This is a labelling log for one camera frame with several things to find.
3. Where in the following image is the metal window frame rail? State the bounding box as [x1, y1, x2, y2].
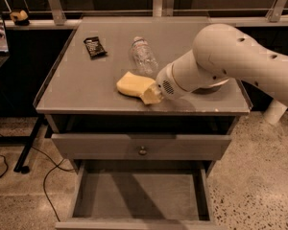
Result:
[0, 0, 288, 28]

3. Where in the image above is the black snack wrapper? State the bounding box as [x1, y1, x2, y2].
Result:
[84, 36, 108, 59]

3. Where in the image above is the black table leg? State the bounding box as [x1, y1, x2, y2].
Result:
[13, 115, 44, 173]

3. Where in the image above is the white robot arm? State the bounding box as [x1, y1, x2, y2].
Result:
[141, 24, 288, 107]

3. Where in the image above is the yellow black tape dispenser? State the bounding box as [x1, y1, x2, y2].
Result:
[10, 10, 30, 26]

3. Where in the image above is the top drawer with knob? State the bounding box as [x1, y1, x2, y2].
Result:
[52, 133, 231, 160]

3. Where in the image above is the black floor cable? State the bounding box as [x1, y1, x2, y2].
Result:
[0, 126, 10, 179]
[31, 146, 75, 222]

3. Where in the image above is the yellow curved sponge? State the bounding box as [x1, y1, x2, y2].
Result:
[116, 72, 156, 97]

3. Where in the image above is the open middle drawer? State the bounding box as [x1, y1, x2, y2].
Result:
[56, 160, 223, 230]

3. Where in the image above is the clear plastic water bottle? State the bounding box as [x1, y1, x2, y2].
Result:
[131, 36, 158, 78]

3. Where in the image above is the grey drawer cabinet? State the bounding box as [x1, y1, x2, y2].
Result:
[33, 15, 253, 230]

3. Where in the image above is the white paper bowl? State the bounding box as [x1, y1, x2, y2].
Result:
[195, 79, 228, 94]

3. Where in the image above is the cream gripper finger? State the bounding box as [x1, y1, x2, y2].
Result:
[140, 83, 163, 104]

